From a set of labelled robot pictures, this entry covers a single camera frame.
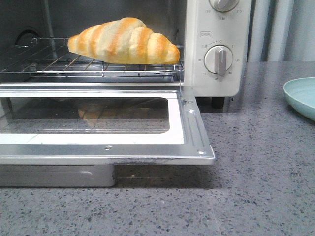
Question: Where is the oven glass door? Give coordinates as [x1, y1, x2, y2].
[0, 83, 215, 187]

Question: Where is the striped bread roll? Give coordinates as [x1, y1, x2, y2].
[67, 17, 180, 64]

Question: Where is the white curtain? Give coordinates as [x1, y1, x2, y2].
[247, 0, 315, 62]

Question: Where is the lower timer knob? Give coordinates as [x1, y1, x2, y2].
[204, 45, 233, 76]

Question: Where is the light green plate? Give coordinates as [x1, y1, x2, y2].
[283, 77, 315, 121]

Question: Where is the black oven front foot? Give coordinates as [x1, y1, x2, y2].
[211, 97, 225, 109]

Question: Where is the oven wire rack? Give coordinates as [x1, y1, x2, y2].
[0, 38, 184, 77]

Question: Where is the cream white toaster oven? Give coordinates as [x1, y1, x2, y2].
[0, 0, 251, 98]

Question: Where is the upper temperature knob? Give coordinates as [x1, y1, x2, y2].
[209, 0, 239, 12]

